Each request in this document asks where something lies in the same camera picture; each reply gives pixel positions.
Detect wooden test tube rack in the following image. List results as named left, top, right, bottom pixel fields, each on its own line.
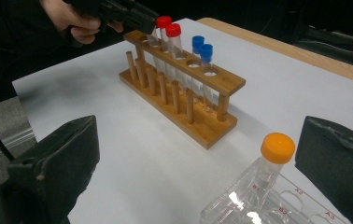
left=118, top=29, right=247, bottom=150

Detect metal floor rail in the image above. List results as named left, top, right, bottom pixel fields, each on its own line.
left=0, top=127, right=38, bottom=163

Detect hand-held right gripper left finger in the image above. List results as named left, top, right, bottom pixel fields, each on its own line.
left=6, top=114, right=101, bottom=224

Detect orange capped clear tube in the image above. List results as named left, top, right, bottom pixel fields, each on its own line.
left=243, top=132, right=297, bottom=224

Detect blue capped clear tube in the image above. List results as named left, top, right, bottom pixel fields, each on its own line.
left=191, top=35, right=206, bottom=105
left=199, top=43, right=218, bottom=114

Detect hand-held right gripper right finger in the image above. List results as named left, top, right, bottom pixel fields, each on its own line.
left=294, top=115, right=353, bottom=224

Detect white table cover sheet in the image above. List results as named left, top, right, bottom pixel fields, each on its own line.
left=11, top=17, right=353, bottom=224

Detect red capped clear tube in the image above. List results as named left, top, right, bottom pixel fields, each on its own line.
left=151, top=15, right=175, bottom=77
left=164, top=22, right=189, bottom=93

